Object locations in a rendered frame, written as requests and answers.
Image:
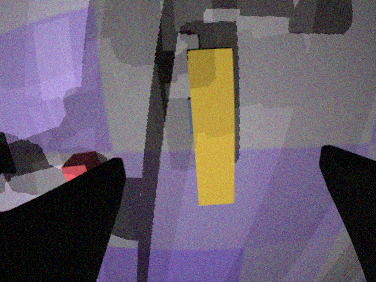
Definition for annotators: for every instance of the yellow bar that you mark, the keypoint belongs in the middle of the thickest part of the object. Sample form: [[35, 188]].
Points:
[[210, 75]]

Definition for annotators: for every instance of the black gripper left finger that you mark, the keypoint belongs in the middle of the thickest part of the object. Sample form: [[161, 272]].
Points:
[[62, 235]]

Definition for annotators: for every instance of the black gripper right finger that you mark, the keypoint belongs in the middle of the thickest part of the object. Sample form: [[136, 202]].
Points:
[[351, 181]]

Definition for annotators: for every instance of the red rectangular block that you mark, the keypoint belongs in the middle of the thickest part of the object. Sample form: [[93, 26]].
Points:
[[79, 163]]

